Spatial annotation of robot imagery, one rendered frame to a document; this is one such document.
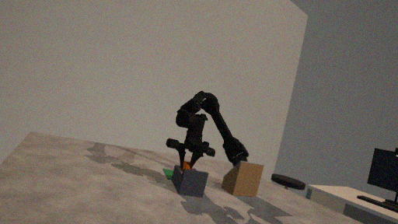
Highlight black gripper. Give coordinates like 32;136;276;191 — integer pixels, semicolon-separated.
166;128;215;169

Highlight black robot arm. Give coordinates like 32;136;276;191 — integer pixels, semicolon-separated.
176;91;248;166

